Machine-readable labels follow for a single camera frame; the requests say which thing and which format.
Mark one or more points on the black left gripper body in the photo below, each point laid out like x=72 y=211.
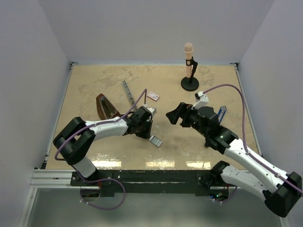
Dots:
x=144 y=128

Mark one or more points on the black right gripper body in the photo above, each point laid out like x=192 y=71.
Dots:
x=191 y=119

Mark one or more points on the blue stapler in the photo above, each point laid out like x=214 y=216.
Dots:
x=220 y=113

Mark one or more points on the grey stapler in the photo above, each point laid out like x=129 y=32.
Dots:
x=129 y=95

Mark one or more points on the red white staple box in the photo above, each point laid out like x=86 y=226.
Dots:
x=153 y=96

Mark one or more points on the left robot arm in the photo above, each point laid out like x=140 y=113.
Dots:
x=74 y=141

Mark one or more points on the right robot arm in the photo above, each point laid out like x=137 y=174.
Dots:
x=279 y=190

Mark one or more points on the brown wooden metronome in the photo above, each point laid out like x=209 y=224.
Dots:
x=105 y=108

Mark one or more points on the beige microphone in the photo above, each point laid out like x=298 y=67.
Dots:
x=188 y=50

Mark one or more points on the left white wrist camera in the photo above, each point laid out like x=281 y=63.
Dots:
x=152 y=110

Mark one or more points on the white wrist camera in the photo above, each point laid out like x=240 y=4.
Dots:
x=201 y=100
x=152 y=110

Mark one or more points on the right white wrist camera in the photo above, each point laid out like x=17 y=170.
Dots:
x=201 y=100

